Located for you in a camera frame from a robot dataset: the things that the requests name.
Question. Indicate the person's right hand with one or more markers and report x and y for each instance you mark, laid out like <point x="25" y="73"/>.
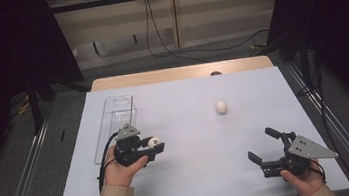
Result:
<point x="305" y="181"/>

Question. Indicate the black metal stand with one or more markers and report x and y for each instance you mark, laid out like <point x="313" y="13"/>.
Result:
<point x="305" y="61"/>
<point x="34" y="105"/>

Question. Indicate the metal floor rail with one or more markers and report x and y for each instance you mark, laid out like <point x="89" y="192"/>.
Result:
<point x="341" y="131"/>
<point x="25" y="183"/>

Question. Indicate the small dark table knob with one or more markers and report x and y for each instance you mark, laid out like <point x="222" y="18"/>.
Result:
<point x="215" y="72"/>

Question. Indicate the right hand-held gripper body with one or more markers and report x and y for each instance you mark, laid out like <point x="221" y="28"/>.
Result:
<point x="304" y="149"/>

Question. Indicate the plain white egg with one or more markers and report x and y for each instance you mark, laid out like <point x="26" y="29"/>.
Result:
<point x="221" y="107"/>

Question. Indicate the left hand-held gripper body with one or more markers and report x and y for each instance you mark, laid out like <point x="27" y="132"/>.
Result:
<point x="128" y="150"/>

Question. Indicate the person's left hand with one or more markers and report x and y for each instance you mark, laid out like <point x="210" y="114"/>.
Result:
<point x="119" y="173"/>

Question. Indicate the clear plastic container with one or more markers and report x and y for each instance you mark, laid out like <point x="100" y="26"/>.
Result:
<point x="120" y="113"/>

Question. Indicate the white table cover sheet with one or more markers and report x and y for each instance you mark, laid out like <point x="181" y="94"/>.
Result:
<point x="202" y="148"/>

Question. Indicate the white egg with dark mark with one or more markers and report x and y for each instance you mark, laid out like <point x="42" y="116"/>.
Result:
<point x="153" y="142"/>

